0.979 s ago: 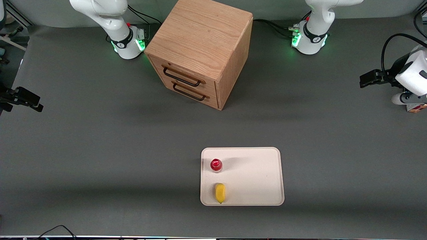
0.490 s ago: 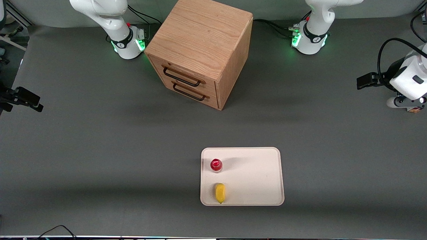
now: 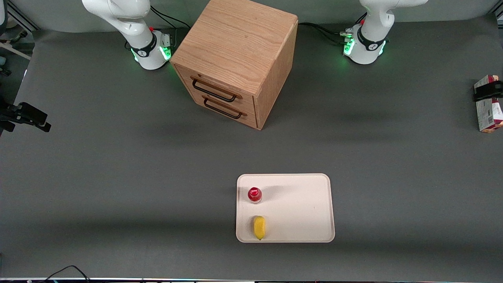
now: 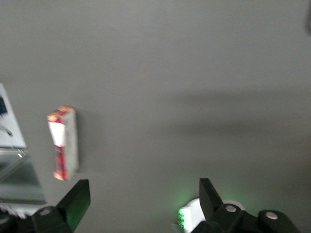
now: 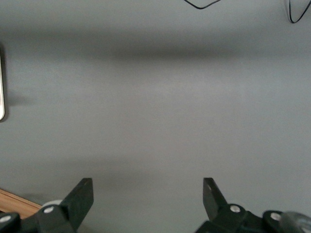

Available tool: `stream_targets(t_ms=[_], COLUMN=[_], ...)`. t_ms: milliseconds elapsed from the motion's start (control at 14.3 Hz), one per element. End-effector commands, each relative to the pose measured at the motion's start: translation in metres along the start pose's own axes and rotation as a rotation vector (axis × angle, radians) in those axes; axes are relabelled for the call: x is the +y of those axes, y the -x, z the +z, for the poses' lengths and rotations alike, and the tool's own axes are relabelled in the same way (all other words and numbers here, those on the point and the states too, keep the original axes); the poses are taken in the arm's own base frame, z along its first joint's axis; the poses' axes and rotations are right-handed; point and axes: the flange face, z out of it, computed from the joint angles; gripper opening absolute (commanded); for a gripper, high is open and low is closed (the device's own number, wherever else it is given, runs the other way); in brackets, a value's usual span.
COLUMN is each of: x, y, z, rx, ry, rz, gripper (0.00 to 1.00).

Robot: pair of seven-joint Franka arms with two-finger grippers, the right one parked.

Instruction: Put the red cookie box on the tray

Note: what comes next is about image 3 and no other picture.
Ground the aluminium frame bar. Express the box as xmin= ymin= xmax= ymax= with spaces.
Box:
xmin=7 ymin=1 xmax=40 ymax=32

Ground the black right arm base cable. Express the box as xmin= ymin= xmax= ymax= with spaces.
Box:
xmin=150 ymin=6 xmax=190 ymax=30

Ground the red cookie box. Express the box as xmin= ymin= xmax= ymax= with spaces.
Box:
xmin=474 ymin=75 xmax=503 ymax=133

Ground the black arm base cable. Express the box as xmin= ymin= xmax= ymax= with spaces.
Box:
xmin=150 ymin=6 xmax=190 ymax=30
xmin=297 ymin=13 xmax=368 ymax=46

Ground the black drawer handle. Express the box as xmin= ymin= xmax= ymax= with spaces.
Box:
xmin=203 ymin=96 xmax=246 ymax=119
xmin=191 ymin=77 xmax=241 ymax=103

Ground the yellow toy banana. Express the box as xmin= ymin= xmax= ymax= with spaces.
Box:
xmin=253 ymin=215 xmax=266 ymax=241

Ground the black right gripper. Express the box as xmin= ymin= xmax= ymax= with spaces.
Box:
xmin=0 ymin=96 xmax=52 ymax=135

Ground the cream plastic tray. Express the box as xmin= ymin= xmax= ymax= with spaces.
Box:
xmin=236 ymin=173 xmax=336 ymax=243

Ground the thin black looped cable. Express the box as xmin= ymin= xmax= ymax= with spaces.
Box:
xmin=45 ymin=265 xmax=92 ymax=283

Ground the oak wooden drawer cabinet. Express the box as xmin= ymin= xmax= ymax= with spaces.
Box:
xmin=170 ymin=0 xmax=298 ymax=130

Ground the black left arm base cable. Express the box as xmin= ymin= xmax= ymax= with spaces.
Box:
xmin=297 ymin=13 xmax=368 ymax=46

